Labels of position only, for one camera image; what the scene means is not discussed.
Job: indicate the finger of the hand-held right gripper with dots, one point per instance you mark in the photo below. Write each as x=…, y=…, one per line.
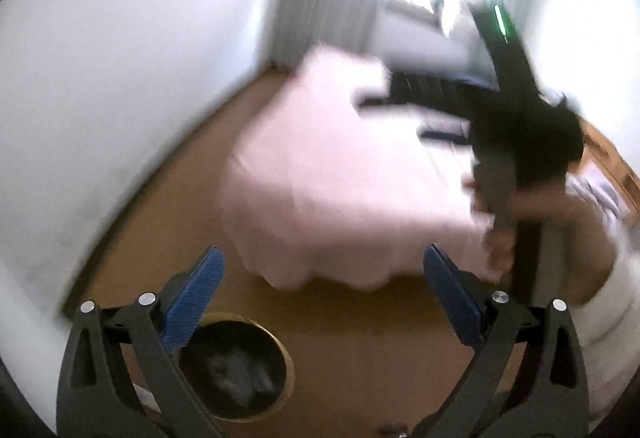
x=445, y=136
x=430, y=91

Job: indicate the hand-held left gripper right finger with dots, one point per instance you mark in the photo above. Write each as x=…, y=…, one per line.
x=450, y=298

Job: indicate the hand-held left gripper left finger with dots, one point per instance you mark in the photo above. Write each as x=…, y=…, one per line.
x=195, y=303

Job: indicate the black bin with gold rim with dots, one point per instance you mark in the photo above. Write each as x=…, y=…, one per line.
x=195, y=378

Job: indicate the person's right hand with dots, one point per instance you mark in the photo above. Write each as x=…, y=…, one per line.
x=497, y=243

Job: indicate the grey furniture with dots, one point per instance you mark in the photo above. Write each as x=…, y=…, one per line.
x=420, y=38

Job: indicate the crumpled paper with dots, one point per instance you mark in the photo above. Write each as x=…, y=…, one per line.
x=235, y=375

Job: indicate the bed with pink sheet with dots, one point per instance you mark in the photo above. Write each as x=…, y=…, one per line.
x=340, y=178

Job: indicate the wooden furniture frame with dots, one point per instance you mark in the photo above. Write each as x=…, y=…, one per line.
x=607, y=156

